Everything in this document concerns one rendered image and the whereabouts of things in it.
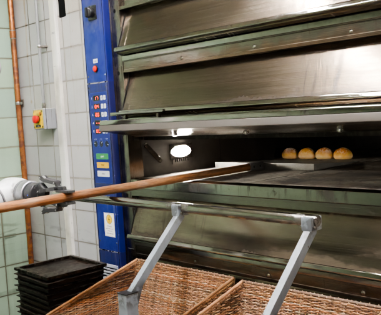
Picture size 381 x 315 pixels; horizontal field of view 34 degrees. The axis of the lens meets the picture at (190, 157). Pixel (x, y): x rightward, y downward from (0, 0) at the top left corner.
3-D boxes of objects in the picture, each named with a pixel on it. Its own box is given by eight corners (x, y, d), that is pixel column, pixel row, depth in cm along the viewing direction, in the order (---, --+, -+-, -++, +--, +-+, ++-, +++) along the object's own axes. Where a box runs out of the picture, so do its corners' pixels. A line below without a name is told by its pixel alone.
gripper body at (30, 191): (41, 180, 219) (55, 181, 212) (43, 204, 220) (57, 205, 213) (22, 182, 214) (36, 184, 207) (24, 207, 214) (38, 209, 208)
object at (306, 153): (295, 159, 316) (294, 148, 316) (303, 157, 320) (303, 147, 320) (310, 159, 308) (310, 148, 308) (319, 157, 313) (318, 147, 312)
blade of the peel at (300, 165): (313, 170, 254) (313, 163, 253) (215, 167, 293) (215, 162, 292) (359, 161, 279) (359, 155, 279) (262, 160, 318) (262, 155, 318)
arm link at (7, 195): (40, 201, 225) (9, 215, 217) (19, 199, 236) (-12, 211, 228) (32, 173, 223) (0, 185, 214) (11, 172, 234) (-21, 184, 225)
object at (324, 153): (312, 159, 308) (311, 148, 308) (319, 157, 313) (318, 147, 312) (330, 159, 301) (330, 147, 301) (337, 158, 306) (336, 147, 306)
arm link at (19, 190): (37, 203, 224) (45, 204, 220) (14, 207, 218) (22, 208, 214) (35, 178, 224) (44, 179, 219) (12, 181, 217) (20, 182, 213)
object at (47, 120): (46, 129, 309) (45, 109, 309) (57, 128, 302) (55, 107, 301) (33, 129, 304) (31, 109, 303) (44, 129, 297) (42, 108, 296)
